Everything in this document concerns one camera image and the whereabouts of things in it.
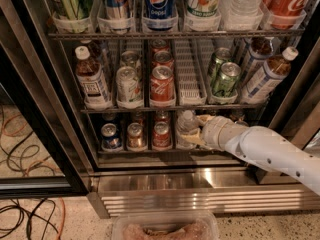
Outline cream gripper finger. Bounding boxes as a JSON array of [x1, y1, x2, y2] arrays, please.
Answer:
[[197, 114, 213, 127], [182, 132, 206, 147]]

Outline clear water bottle bottom shelf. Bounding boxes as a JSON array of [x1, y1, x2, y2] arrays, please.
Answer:
[[175, 110, 199, 150]]

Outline clear water bottle shelf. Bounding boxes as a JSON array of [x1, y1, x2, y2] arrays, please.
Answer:
[[175, 110, 199, 150], [221, 0, 263, 31]]

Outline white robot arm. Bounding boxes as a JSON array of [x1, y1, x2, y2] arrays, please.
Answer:
[[181, 115, 320, 195]]

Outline red can bottom shelf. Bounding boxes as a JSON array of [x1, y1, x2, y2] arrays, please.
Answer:
[[152, 121, 171, 150]]

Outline green can front middle shelf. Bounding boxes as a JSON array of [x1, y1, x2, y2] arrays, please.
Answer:
[[212, 62, 241, 98]]

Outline green can shelf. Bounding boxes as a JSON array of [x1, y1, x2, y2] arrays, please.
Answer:
[[207, 47, 232, 83], [212, 62, 241, 98]]

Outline steel fridge bottom grille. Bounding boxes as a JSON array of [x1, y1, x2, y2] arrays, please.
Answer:
[[87, 167, 320, 218]]

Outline empty white shelf tray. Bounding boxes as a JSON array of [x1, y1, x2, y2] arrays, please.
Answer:
[[173, 39, 207, 106]]

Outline green can rear middle shelf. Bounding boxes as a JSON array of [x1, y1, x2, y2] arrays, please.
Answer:
[[207, 47, 232, 83]]

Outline blue pepsi can bottom shelf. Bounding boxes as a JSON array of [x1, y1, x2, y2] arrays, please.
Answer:
[[101, 123, 122, 151]]

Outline iced tea bottle right front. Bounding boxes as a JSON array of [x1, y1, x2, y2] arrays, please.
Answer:
[[240, 46, 299, 104]]

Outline iced tea bottle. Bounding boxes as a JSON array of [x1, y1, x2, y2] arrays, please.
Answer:
[[240, 46, 299, 104], [75, 46, 112, 111], [241, 37, 273, 84]]

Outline iced tea bottle right rear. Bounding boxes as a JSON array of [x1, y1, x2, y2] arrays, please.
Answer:
[[241, 37, 273, 84]]

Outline clear water bottle top shelf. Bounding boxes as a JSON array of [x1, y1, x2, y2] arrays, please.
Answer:
[[221, 0, 263, 31]]

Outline iced tea bottle left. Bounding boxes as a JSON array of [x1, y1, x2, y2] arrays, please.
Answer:
[[75, 46, 112, 111]]

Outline large red coca-cola bottle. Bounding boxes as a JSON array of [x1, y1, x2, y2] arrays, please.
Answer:
[[266, 0, 308, 30]]

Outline fridge glass door left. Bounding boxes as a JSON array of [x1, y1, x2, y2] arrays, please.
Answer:
[[0, 47, 88, 199]]

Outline brown can bottom right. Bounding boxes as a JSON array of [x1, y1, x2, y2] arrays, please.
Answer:
[[234, 120, 249, 127]]

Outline brown can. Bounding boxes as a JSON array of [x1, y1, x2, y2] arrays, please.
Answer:
[[234, 120, 249, 127], [127, 123, 147, 151]]

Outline red coca-cola can front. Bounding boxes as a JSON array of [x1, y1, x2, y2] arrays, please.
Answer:
[[150, 66, 175, 107]]

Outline red coca-cola can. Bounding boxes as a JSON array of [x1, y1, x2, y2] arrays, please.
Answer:
[[150, 66, 175, 107], [152, 51, 174, 69]]

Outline brown can bottom left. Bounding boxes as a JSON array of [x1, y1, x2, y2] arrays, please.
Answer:
[[127, 123, 147, 151]]

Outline white 7up can front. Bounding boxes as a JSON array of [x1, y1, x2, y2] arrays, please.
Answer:
[[116, 66, 143, 109]]

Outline white 7up can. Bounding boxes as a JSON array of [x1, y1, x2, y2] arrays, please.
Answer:
[[120, 50, 141, 75], [116, 66, 143, 109]]

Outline clear plastic food container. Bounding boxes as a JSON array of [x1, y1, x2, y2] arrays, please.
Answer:
[[111, 210, 220, 240]]

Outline white 7up can rear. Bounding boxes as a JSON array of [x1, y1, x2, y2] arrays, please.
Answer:
[[120, 50, 141, 75]]

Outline tall 7up can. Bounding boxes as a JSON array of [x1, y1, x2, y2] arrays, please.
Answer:
[[186, 0, 221, 32]]

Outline tall blue pepsi can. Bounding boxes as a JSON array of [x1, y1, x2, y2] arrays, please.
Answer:
[[145, 0, 173, 31]]

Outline tall red bull can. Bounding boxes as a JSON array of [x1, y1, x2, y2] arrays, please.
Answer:
[[104, 0, 131, 34]]

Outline tall green monster can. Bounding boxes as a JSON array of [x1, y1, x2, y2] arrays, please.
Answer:
[[51, 0, 93, 33]]

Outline orange cable on floor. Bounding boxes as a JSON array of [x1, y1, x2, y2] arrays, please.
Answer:
[[0, 112, 67, 240]]

